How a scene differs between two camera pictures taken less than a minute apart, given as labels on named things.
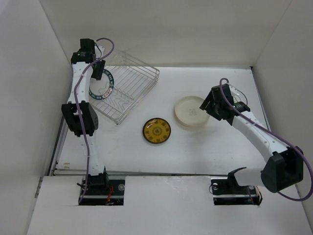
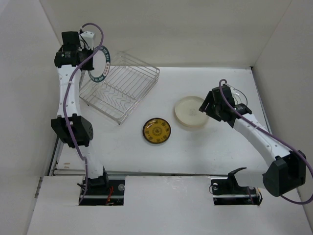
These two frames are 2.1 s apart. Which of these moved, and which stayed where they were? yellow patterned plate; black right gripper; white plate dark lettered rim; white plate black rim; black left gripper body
Moved: black left gripper body; white plate dark lettered rim
Stayed: white plate black rim; black right gripper; yellow patterned plate
